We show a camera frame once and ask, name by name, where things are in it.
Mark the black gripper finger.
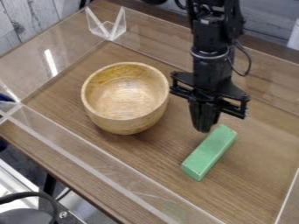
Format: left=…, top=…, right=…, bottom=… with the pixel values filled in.
left=204, top=103, right=220, bottom=132
left=189, top=99, right=203, bottom=132

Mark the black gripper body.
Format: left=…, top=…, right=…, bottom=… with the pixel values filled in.
left=169, top=49, right=250, bottom=119

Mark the green rectangular block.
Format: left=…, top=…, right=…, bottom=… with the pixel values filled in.
left=181, top=124, right=238, bottom=181

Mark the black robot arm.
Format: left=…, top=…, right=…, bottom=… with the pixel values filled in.
left=169, top=0, right=250, bottom=132

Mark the brown wooden bowl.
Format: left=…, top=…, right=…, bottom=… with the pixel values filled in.
left=80, top=62, right=169, bottom=135

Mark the black table leg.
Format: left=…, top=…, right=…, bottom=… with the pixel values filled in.
left=43, top=174, right=57, bottom=196

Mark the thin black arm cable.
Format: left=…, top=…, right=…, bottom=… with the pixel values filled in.
left=227, top=38, right=252, bottom=78

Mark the clear acrylic enclosure wall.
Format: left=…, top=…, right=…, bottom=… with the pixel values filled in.
left=0, top=0, right=299, bottom=224

